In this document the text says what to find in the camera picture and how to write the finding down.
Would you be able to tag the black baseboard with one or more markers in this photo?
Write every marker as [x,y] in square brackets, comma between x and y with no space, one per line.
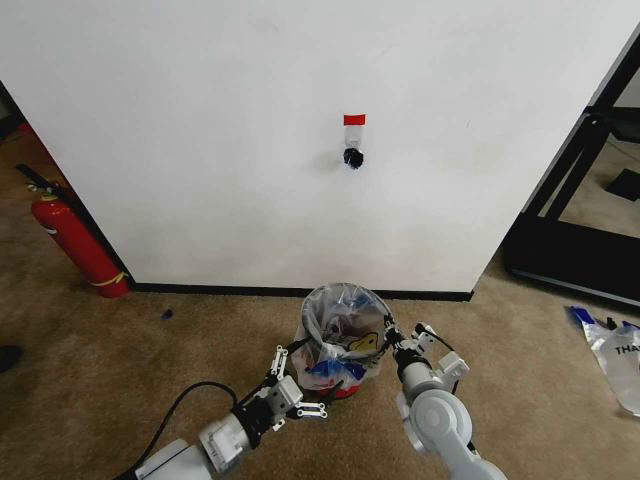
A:
[300,291]

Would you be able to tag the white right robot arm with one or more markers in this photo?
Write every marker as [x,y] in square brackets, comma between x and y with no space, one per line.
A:
[440,420]

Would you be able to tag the red fire extinguisher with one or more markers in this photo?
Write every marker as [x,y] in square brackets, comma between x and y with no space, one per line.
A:
[80,240]

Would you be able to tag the clear wall hook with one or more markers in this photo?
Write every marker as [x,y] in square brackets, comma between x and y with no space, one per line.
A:
[353,136]

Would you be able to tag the blue plastic wrapper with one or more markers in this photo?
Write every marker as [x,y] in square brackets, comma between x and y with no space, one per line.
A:
[580,315]

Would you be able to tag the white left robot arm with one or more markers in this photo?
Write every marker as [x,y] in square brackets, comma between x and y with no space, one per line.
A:
[170,460]

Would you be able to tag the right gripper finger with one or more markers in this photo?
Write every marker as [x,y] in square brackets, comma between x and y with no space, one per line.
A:
[423,337]
[393,335]

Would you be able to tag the red tape strip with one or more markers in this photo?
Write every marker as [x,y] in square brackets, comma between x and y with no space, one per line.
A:
[354,119]

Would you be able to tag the small blue scrap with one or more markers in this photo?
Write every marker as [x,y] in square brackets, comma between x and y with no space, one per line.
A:
[166,314]

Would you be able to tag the clear printed bin liner bag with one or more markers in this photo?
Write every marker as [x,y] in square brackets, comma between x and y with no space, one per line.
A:
[320,372]

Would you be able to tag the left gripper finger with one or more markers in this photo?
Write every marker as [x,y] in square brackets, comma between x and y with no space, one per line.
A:
[279,362]
[312,410]

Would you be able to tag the red trash bin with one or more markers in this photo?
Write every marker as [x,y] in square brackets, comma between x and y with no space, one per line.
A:
[345,392]

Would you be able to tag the clear printed plastic bag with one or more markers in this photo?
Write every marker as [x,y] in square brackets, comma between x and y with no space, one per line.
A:
[612,372]

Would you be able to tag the yellow paper trash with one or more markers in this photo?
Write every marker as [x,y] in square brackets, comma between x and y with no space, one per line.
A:
[364,342]

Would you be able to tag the black metal frame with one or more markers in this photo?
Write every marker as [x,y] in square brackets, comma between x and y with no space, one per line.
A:
[550,260]

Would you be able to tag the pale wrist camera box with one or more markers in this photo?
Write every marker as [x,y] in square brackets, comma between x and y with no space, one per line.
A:
[454,365]
[287,396]

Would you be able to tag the black floor mat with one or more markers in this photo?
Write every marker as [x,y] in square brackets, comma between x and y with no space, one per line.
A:
[625,185]

